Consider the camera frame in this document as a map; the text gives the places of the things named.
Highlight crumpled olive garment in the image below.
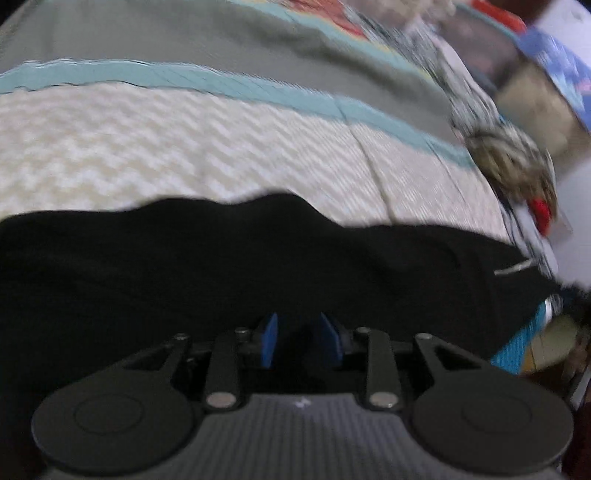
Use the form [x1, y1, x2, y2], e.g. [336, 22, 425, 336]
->
[465, 124, 557, 210]

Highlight grey patterned blanket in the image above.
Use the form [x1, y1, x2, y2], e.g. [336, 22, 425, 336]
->
[369, 0, 511, 134]

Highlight black pants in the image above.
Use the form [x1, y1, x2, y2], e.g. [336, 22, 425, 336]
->
[0, 193, 563, 480]

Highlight red cloth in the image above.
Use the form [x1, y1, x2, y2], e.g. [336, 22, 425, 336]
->
[529, 198, 554, 237]

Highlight cardboard box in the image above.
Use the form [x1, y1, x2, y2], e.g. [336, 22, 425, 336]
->
[496, 60, 589, 155]

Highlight striped zigzag bedsheet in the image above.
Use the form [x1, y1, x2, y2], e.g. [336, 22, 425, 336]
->
[0, 0, 561, 376]

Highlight blue printed cloth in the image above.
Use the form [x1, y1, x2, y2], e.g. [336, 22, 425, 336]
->
[515, 25, 591, 132]

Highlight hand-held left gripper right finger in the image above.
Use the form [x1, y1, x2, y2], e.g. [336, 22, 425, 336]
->
[320, 312, 490, 412]

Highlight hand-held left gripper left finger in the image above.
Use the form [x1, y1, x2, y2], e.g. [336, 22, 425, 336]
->
[121, 312, 279, 412]

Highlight clear plastic storage box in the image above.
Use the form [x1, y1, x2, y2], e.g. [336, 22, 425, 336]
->
[434, 4, 527, 88]

